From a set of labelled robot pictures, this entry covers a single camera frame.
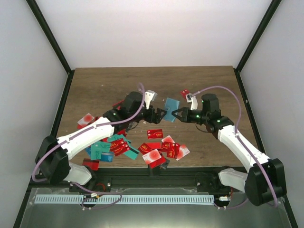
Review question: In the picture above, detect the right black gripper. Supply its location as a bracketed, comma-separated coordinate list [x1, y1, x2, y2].
[172, 107, 209, 124]

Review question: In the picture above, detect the teal leather card holder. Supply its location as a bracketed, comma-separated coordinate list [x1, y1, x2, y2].
[163, 97, 180, 122]

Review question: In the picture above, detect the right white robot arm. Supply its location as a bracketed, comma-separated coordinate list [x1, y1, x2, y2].
[171, 94, 287, 206]

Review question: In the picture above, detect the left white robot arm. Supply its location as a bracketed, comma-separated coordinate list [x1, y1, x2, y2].
[34, 91, 166, 192]

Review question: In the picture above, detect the red vip card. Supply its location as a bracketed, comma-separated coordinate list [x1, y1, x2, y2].
[138, 143, 153, 155]
[147, 129, 163, 139]

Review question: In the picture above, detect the red card far right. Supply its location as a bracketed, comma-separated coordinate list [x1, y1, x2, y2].
[180, 89, 190, 98]

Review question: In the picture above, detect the red gold card right pile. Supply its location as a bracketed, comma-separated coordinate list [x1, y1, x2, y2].
[161, 142, 180, 159]

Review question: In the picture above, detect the red gold card pile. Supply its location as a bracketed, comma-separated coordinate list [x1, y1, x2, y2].
[110, 138, 130, 156]
[161, 142, 180, 159]

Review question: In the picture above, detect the white red card right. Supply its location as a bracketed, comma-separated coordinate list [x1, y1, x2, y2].
[176, 145, 190, 161]

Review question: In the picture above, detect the red VIP card lower centre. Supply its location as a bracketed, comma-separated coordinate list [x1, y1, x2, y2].
[138, 143, 153, 155]

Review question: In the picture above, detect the red card top pile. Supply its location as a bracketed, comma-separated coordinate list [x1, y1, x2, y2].
[112, 100, 124, 108]

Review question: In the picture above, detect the white red circle card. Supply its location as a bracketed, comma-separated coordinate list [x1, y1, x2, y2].
[142, 149, 162, 165]

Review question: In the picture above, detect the teal card with stripe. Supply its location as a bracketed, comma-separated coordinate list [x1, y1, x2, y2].
[123, 143, 139, 160]

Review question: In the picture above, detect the blue card front left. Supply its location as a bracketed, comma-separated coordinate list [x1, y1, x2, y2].
[100, 152, 114, 162]

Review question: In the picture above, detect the white red card left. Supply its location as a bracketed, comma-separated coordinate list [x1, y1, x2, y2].
[77, 113, 95, 126]

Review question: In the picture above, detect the teal card front left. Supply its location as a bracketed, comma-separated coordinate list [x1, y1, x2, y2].
[90, 141, 111, 160]

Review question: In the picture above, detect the dark red card table edge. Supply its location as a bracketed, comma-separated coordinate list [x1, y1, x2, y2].
[82, 159, 100, 171]

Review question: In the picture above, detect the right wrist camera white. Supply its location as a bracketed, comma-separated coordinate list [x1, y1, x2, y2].
[186, 93, 198, 110]

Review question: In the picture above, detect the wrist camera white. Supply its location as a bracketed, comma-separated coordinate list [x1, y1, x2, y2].
[144, 90, 158, 110]
[186, 93, 198, 110]

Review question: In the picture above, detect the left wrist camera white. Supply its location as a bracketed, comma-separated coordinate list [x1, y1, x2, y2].
[144, 90, 158, 110]

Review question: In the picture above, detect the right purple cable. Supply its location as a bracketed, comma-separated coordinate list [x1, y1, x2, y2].
[190, 85, 278, 210]

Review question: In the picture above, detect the purple cable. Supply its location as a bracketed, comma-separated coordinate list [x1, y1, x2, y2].
[190, 85, 278, 210]
[32, 82, 146, 211]

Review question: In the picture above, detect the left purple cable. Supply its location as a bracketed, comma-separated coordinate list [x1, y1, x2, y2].
[32, 82, 146, 211]

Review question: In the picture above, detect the black frame post right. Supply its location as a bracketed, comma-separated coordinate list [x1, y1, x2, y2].
[234, 0, 281, 73]

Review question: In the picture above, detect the black frame post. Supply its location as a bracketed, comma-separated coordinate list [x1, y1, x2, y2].
[26, 0, 72, 74]
[234, 0, 281, 73]

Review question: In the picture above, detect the light blue slotted cable duct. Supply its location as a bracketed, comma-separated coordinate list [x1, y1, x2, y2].
[34, 194, 214, 205]

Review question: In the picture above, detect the black frame post left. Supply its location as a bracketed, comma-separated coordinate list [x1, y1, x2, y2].
[26, 0, 72, 74]

